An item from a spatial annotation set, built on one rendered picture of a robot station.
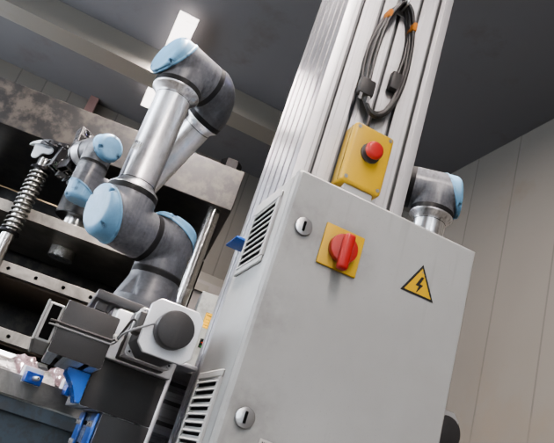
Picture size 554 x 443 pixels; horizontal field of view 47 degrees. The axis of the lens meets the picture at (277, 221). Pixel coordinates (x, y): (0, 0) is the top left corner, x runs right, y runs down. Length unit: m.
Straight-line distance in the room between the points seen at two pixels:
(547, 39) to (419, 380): 2.72
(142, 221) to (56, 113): 1.57
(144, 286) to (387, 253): 0.60
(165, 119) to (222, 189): 1.35
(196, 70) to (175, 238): 0.40
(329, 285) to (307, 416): 0.19
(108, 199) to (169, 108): 0.27
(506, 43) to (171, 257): 2.52
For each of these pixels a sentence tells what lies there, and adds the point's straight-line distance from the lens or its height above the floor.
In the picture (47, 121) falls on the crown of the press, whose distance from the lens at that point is 2.89.
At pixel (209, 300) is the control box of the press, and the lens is 2.82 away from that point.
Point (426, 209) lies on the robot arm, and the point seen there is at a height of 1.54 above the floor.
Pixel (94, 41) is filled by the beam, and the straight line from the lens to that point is 4.38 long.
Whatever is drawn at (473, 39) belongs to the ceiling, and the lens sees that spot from 3.58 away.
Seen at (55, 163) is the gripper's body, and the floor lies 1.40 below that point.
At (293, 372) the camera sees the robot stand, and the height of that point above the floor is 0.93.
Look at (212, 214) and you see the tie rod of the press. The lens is 2.79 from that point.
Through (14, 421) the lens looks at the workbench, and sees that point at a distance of 1.86.
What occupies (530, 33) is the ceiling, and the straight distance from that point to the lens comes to 3.51.
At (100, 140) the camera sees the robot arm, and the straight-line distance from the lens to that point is 1.68.
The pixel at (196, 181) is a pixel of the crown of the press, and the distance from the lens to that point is 2.80.
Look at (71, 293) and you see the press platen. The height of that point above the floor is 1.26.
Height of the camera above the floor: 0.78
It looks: 22 degrees up
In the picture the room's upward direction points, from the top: 18 degrees clockwise
